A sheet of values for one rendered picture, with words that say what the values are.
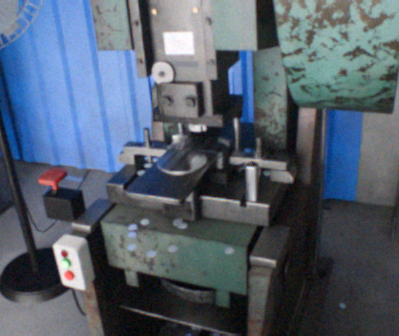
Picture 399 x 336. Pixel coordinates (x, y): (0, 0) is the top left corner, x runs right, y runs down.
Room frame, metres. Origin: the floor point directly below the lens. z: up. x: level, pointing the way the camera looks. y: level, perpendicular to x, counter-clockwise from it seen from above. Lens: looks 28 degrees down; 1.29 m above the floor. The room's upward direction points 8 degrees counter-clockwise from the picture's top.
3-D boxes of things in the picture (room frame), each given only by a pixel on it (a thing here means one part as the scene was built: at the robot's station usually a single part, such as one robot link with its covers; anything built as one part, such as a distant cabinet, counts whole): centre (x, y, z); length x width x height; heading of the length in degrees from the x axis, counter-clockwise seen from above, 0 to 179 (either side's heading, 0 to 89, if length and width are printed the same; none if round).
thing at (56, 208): (1.15, 0.20, 0.62); 0.10 x 0.06 x 0.20; 59
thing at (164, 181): (1.03, -0.09, 0.72); 0.25 x 0.14 x 0.14; 149
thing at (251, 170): (0.98, -0.27, 0.75); 0.03 x 0.03 x 0.10; 59
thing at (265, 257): (1.16, -0.48, 0.45); 0.92 x 0.12 x 0.90; 149
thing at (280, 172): (1.10, -0.33, 0.76); 0.17 x 0.06 x 0.10; 59
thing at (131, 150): (1.27, -0.04, 0.76); 0.17 x 0.06 x 0.10; 59
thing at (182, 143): (1.18, -0.18, 0.76); 0.15 x 0.09 x 0.05; 59
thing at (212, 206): (1.18, -0.18, 0.68); 0.45 x 0.30 x 0.06; 59
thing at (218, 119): (1.19, -0.18, 0.86); 0.20 x 0.16 x 0.05; 59
